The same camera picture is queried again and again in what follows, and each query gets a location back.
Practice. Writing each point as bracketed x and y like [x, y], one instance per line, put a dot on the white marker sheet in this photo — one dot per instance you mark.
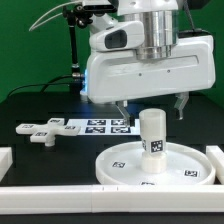
[105, 127]

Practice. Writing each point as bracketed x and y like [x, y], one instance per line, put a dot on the white right fence block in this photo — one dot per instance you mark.
[216, 156]

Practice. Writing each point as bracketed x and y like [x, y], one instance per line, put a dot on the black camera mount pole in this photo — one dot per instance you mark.
[76, 17]

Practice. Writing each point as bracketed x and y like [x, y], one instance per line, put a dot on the white left fence block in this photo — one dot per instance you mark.
[6, 160]

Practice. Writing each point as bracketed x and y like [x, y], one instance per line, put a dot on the white round table top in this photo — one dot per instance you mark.
[130, 164]

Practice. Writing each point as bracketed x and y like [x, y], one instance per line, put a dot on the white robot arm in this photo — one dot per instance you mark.
[138, 52]

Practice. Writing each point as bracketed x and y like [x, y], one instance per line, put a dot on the white front fence bar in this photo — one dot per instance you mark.
[101, 198]

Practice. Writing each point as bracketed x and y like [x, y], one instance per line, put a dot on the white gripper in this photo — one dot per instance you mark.
[119, 76]

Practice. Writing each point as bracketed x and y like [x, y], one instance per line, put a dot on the white fence block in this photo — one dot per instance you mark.
[6, 160]
[216, 156]

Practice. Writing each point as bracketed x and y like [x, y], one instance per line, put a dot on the white cross-shaped table base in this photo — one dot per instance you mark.
[46, 133]

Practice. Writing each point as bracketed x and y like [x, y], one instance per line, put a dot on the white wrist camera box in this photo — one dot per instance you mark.
[124, 35]

